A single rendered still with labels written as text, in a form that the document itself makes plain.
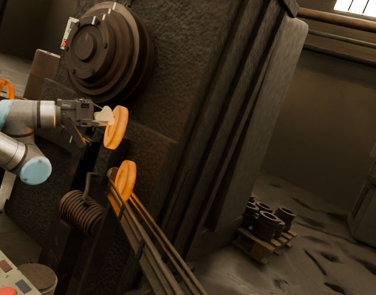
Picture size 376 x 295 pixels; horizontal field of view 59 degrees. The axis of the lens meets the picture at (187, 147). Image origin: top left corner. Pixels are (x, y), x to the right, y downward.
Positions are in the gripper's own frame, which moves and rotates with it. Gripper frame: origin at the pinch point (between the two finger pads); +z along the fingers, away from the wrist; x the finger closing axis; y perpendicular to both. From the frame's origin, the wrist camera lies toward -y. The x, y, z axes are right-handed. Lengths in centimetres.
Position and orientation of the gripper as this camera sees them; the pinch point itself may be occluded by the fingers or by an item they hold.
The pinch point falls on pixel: (117, 122)
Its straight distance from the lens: 121.0
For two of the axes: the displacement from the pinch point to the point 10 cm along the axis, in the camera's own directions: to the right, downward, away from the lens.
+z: 9.3, -0.1, 3.6
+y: 0.9, -9.6, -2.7
